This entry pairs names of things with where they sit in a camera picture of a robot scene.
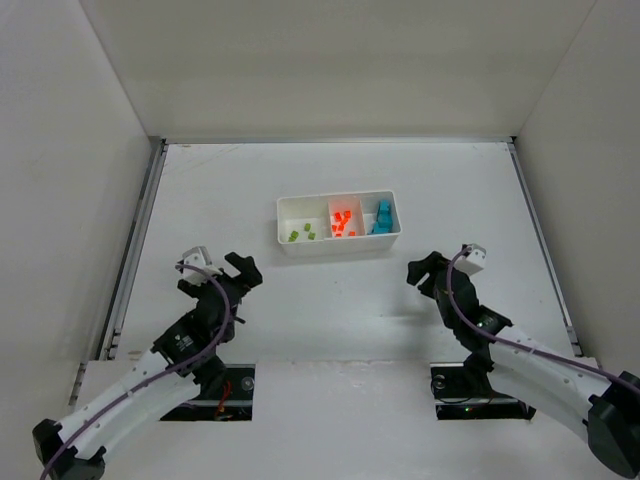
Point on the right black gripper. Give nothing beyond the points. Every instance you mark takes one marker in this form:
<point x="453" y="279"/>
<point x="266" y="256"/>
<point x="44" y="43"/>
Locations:
<point x="439" y="279"/>

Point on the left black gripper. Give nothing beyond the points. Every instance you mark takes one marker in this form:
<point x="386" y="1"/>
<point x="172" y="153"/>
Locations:
<point x="223" y="279"/>

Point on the large blue lego brick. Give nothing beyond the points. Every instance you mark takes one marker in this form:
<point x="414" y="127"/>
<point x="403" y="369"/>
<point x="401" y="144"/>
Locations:
<point x="383" y="224"/>

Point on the blue lego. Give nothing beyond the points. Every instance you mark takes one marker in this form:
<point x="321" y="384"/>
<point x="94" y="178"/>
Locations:
<point x="384" y="207"/>

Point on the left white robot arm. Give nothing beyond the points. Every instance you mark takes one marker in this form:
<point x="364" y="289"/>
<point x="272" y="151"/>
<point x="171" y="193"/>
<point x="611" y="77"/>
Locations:
<point x="181" y="365"/>

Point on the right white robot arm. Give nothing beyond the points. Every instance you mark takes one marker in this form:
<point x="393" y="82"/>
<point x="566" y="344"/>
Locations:
<point x="599" y="407"/>

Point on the white three-compartment sorting tray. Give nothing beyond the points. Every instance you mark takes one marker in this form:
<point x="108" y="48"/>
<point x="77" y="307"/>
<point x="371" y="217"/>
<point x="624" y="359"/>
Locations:
<point x="335" y="224"/>

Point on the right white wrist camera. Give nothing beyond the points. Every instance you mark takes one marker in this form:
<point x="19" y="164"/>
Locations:
<point x="473" y="261"/>

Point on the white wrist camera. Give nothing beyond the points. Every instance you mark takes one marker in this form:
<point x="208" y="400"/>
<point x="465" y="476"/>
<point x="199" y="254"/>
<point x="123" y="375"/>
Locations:
<point x="196" y="266"/>
<point x="473" y="261"/>

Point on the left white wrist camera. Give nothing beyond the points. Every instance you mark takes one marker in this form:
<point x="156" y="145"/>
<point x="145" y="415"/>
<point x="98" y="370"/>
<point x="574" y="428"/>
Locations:
<point x="196" y="266"/>

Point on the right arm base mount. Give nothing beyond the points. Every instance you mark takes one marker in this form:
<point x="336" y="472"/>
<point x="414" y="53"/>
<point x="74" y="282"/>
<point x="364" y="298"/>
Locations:
<point x="462" y="391"/>

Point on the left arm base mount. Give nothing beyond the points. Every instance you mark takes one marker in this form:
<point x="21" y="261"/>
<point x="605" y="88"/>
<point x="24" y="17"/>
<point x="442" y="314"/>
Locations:
<point x="232" y="401"/>

